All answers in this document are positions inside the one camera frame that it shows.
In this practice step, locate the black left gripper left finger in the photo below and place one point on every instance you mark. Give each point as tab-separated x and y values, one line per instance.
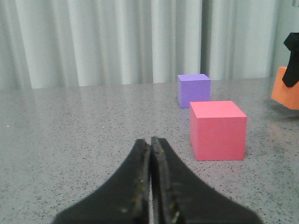
122	199

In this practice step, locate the pale green curtain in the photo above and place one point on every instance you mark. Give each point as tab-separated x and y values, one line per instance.
70	43

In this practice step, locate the red foam cube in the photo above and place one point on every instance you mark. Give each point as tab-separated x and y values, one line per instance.
217	131

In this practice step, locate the purple foam cube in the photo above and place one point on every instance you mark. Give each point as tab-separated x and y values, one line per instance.
193	87

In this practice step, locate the orange foam cube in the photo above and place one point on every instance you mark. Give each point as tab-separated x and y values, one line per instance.
287	96

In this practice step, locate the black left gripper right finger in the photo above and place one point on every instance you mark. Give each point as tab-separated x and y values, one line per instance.
291	76

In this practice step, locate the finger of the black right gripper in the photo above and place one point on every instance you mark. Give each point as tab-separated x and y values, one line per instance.
180	197

